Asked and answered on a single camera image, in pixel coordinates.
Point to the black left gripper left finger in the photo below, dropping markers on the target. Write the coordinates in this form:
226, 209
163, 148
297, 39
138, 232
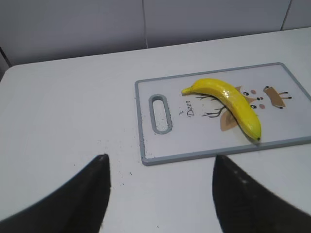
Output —
78, 206

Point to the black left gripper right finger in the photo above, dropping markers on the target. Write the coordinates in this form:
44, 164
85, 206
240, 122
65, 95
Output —
243, 205

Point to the yellow plastic banana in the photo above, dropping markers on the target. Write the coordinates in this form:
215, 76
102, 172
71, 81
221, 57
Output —
232, 100

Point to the white grey-rimmed cutting board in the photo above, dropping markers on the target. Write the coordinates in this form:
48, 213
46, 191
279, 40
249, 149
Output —
175, 128

